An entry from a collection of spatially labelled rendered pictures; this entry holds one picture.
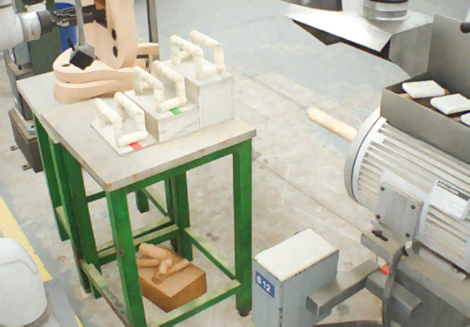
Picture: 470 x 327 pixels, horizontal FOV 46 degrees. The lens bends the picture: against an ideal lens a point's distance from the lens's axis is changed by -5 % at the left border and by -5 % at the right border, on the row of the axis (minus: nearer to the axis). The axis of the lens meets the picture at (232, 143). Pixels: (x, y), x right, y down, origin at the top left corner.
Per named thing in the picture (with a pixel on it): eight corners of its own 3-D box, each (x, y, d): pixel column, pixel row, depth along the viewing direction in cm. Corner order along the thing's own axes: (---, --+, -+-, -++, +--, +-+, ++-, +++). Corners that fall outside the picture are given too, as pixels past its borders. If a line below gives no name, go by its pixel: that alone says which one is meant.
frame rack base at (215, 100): (235, 118, 210) (234, 75, 201) (200, 131, 203) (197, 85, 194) (195, 93, 230) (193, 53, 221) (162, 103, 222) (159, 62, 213)
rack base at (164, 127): (201, 130, 203) (200, 106, 198) (159, 144, 195) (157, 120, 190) (163, 103, 222) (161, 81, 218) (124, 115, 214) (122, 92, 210)
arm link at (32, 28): (25, 46, 164) (44, 42, 166) (21, 17, 159) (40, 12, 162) (18, 38, 170) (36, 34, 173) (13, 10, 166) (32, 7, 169)
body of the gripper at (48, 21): (35, 32, 172) (63, 26, 177) (43, 39, 166) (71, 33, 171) (32, 9, 169) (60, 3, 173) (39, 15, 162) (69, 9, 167)
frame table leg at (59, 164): (96, 290, 263) (62, 121, 218) (86, 295, 260) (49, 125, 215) (91, 283, 267) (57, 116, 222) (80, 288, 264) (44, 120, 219)
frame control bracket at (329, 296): (378, 279, 126) (381, 266, 124) (317, 319, 116) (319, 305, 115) (366, 270, 129) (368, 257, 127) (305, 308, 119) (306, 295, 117)
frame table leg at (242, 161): (252, 314, 249) (253, 136, 205) (242, 319, 247) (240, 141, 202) (244, 307, 253) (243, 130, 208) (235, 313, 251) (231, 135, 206)
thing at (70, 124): (256, 286, 241) (257, 128, 203) (135, 348, 212) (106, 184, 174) (178, 216, 285) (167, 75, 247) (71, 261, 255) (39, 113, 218)
